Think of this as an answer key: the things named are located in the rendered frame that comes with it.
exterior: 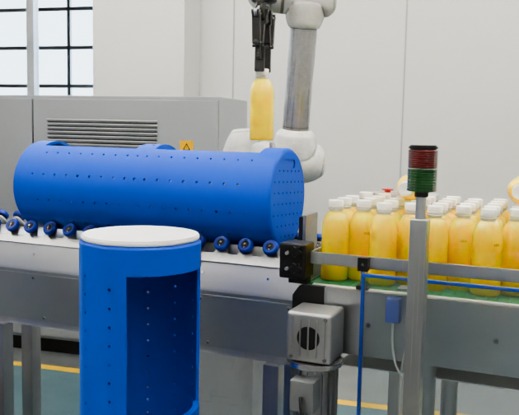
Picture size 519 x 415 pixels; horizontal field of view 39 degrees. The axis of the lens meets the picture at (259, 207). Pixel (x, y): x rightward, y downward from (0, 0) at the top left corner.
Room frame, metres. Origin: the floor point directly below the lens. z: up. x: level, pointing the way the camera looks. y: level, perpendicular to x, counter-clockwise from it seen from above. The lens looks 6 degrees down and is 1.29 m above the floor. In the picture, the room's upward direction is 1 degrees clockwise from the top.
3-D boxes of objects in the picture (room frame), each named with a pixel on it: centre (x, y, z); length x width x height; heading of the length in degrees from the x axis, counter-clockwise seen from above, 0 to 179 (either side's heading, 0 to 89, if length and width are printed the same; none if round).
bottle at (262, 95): (2.20, 0.00, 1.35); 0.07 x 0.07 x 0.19
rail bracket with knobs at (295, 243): (1.88, -0.10, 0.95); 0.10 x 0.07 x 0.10; 157
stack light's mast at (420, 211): (1.60, -0.35, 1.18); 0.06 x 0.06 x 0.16
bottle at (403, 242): (1.87, -0.39, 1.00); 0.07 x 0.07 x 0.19
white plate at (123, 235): (1.73, 0.28, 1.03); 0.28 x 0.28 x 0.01
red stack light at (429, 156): (1.60, -0.35, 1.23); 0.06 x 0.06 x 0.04
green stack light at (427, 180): (1.60, -0.35, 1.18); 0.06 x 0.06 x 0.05
